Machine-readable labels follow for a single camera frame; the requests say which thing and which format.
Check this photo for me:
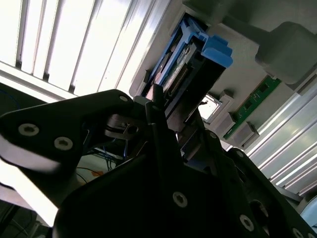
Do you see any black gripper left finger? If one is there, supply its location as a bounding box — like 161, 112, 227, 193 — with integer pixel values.
0, 84, 185, 179

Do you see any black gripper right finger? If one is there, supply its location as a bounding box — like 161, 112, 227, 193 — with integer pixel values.
195, 109, 317, 238

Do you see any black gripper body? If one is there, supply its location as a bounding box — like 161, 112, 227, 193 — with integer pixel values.
52, 153, 238, 238

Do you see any hard disk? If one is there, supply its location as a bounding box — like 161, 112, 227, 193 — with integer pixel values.
141, 17, 234, 172

